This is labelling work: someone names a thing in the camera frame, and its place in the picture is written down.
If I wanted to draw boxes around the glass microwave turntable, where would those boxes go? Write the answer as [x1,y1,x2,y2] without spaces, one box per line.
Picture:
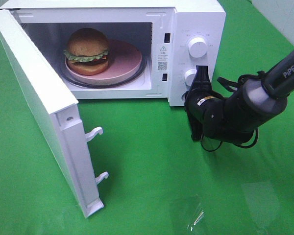
[58,48,147,89]

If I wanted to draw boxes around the white microwave door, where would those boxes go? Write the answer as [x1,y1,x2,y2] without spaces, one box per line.
[0,10,109,217]

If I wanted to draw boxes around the clear tape patch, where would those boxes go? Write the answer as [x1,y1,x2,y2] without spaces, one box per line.
[242,181,280,228]
[176,195,206,235]

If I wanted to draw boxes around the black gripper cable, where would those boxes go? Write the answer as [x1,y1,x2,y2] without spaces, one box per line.
[199,70,267,152]

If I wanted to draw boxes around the white microwave knob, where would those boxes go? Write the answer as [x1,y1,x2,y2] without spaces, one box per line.
[185,69,197,87]
[188,36,208,58]

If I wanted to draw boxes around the pink plate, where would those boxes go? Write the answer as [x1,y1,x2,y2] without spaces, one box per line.
[64,40,144,87]

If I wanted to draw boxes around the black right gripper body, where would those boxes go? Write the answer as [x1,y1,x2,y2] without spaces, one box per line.
[184,80,223,141]

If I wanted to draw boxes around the burger with lettuce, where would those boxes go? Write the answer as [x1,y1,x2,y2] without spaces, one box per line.
[64,28,109,76]

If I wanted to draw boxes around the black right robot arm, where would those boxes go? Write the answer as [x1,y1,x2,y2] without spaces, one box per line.
[184,50,294,148]

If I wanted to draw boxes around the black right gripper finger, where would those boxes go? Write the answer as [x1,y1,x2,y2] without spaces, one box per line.
[192,65,211,85]

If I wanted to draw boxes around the green table cloth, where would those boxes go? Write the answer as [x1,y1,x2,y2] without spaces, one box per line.
[0,0,294,235]

